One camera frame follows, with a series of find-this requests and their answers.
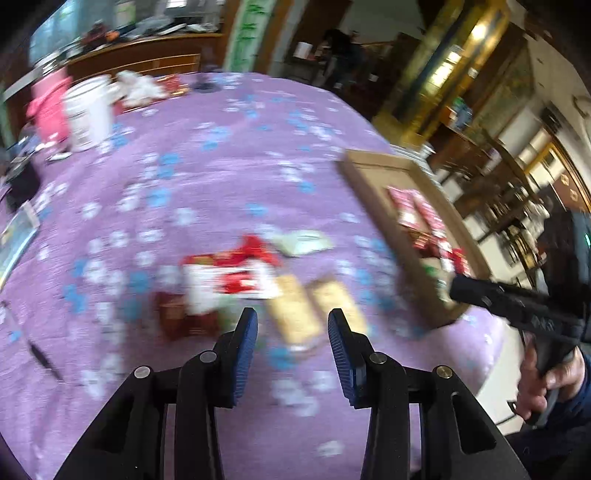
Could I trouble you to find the white plastic tub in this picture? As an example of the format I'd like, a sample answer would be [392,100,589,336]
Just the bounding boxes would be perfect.
[62,76,116,153]

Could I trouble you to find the pink knitted sleeve bottle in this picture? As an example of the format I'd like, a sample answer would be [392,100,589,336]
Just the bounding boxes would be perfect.
[25,76,72,144]

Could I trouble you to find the golden cabinet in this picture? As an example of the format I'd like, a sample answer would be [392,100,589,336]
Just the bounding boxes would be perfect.
[374,0,513,144]

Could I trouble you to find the yellow biscuit packet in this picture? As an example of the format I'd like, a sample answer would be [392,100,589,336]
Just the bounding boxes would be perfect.
[270,274,324,347]
[308,276,370,337]

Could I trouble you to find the white black pen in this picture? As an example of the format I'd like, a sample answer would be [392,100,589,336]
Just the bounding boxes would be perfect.
[0,300,64,383]

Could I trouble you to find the person's right forearm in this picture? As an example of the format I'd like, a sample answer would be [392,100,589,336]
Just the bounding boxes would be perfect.
[549,364,591,439]

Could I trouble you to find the black pouch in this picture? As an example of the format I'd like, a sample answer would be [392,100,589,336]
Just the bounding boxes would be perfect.
[7,161,42,213]

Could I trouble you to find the wooden sideboard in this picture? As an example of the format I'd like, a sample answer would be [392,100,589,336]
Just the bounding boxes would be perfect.
[65,34,223,83]

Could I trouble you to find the white cloth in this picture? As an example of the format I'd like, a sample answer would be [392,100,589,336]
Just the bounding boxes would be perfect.
[113,69,169,110]

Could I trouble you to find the shallow cardboard box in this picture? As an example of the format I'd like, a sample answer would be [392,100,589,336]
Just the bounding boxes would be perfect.
[339,150,492,329]

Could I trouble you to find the white green snack packet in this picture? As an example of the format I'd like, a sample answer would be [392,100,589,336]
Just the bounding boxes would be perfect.
[272,231,334,257]

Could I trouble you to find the purple floral tablecloth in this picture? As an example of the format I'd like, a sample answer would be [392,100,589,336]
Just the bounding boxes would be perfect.
[0,71,509,480]

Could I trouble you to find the small red candy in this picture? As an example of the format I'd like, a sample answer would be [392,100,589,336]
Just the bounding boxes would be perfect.
[235,235,282,268]

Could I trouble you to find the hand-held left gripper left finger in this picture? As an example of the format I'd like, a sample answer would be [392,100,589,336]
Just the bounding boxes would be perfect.
[54,307,259,480]

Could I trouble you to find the red packet beside cloth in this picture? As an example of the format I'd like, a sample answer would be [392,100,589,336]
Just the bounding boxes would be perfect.
[157,76,190,99]

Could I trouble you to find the bamboo wall painting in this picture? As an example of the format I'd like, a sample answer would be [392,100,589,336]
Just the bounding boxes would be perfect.
[228,0,269,73]

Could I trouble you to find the dark red snack packet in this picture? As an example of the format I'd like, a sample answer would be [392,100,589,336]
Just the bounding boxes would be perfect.
[154,291,222,341]

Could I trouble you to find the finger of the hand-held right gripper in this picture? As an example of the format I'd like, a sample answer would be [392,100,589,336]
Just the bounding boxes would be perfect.
[450,274,532,324]

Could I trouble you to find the person's right hand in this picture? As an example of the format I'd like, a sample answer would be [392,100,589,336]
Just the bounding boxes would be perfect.
[517,344,585,418]

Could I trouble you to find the white red snack packet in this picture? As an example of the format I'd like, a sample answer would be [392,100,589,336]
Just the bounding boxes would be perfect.
[180,254,282,315]

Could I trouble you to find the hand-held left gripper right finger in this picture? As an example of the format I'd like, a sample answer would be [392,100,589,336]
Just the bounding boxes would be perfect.
[327,308,532,480]

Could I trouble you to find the person's dark trousers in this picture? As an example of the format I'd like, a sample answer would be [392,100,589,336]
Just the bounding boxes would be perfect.
[508,425,591,480]

